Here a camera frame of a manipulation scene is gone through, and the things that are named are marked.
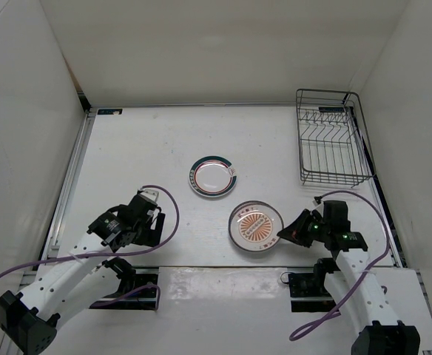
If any purple cable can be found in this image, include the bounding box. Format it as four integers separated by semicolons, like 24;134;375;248
288;190;393;341
0;183;182;319

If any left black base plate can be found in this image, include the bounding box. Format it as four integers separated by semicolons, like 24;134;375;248
90;268;160;311

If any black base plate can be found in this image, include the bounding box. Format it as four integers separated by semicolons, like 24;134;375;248
90;268;160;311
280;271;335;313

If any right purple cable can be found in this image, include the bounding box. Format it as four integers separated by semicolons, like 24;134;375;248
288;190;393;341

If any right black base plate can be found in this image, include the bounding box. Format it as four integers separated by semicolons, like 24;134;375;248
280;271;335;313

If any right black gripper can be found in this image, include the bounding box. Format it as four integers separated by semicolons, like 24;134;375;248
277;209;330;248

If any green red rimmed plate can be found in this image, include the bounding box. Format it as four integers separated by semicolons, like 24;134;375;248
188;155;237;198

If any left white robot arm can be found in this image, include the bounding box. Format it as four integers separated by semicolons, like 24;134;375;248
0;189;165;354

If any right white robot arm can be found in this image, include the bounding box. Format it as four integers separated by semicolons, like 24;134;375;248
277;200;420;354

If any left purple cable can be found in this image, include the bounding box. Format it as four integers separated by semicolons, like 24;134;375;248
0;183;182;319

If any black wire dish rack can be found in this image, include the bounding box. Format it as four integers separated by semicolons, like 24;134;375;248
295;88;376;187

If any small blue rack label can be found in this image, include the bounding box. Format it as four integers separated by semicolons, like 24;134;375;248
318;106;345;113

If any orange pattern plate front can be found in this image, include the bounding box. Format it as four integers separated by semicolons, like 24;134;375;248
227;200;284;253

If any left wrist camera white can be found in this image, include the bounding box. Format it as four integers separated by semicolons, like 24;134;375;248
138;189;159;204

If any small black label sticker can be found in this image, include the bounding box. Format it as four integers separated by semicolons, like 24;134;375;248
97;109;123;115

